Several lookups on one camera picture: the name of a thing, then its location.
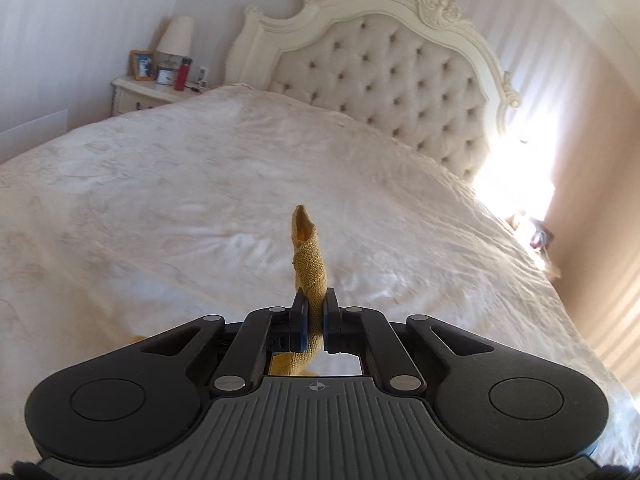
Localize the cream tufted headboard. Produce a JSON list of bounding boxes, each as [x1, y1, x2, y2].
[[224, 0, 521, 182]]

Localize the dark items on right nightstand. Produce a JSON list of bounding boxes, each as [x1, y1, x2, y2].
[[529, 219, 555, 250]]

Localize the white embroidered bedspread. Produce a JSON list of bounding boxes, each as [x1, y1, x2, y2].
[[1, 86, 639, 467]]

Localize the white nightstand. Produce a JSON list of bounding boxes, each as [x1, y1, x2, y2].
[[111, 76, 205, 116]]

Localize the wooden picture frame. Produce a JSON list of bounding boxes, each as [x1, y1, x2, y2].
[[130, 50, 156, 80]]

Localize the white wall socket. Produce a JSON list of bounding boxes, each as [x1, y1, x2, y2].
[[196, 66, 208, 88]]

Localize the red bottle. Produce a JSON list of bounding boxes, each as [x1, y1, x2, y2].
[[174, 56, 192, 91]]

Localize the cream table lamp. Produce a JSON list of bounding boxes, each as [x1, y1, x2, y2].
[[155, 15, 195, 66]]

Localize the mustard yellow knit sweater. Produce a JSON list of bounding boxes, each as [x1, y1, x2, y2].
[[269, 205, 328, 376]]

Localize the small silver photo frame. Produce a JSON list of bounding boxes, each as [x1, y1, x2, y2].
[[156, 66, 175, 86]]

